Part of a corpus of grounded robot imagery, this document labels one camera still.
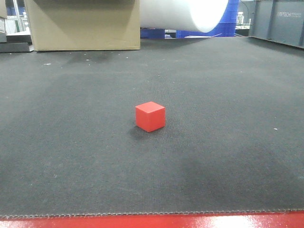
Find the large cardboard box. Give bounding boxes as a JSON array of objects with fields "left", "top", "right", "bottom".
[{"left": 24, "top": 0, "right": 140, "bottom": 51}]

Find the white foam roll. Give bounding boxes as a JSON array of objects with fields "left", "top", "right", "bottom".
[{"left": 140, "top": 0, "right": 228, "bottom": 33}]

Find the grey metal cabinet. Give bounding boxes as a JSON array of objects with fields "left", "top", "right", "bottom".
[{"left": 249, "top": 0, "right": 304, "bottom": 48}]

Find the red magnetic cube block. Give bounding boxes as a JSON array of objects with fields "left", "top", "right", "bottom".
[{"left": 135, "top": 102, "right": 166, "bottom": 133}]

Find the dark grey fabric mat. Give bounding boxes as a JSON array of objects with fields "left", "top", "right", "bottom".
[{"left": 0, "top": 37, "right": 304, "bottom": 217}]

